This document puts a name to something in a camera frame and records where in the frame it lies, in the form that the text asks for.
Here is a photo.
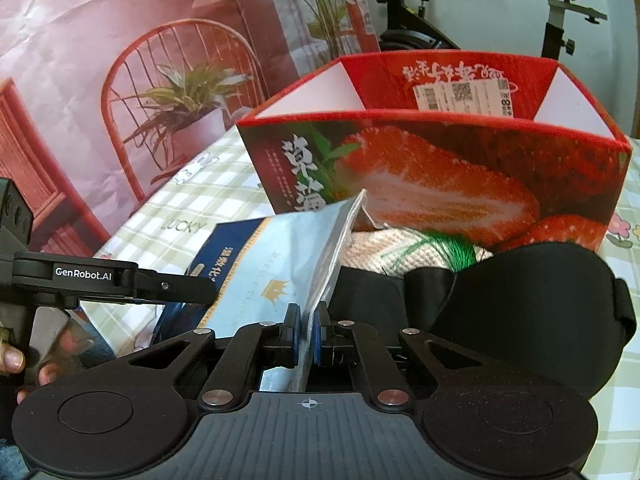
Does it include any black cloth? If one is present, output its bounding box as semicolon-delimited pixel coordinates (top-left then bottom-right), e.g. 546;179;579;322
330;266;416;333

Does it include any red strawberry print box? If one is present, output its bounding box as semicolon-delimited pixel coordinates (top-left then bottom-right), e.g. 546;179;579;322
236;51;628;253

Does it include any black exercise bike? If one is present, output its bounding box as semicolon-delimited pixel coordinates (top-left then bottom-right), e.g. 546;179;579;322
375;0;608;61

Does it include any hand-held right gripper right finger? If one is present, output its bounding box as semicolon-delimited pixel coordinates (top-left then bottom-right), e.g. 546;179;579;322
312;302;501;407

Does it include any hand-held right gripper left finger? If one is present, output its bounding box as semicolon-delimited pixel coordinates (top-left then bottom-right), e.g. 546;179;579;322
127;304;303;408

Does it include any pink printed wall backdrop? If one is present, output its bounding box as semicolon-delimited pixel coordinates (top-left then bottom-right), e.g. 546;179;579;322
0;0;382;261

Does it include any person's left hand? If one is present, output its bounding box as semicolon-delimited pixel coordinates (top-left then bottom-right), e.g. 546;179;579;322
0;317;96;406

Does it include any beige knit item green tassel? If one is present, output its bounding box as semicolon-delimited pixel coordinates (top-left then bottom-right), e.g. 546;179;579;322
340;227;497;278

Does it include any blue and white packet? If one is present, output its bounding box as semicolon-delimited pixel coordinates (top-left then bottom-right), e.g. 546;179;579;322
155;190;368;393

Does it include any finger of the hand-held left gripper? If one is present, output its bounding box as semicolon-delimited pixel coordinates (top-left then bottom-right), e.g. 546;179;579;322
132;267;219;307

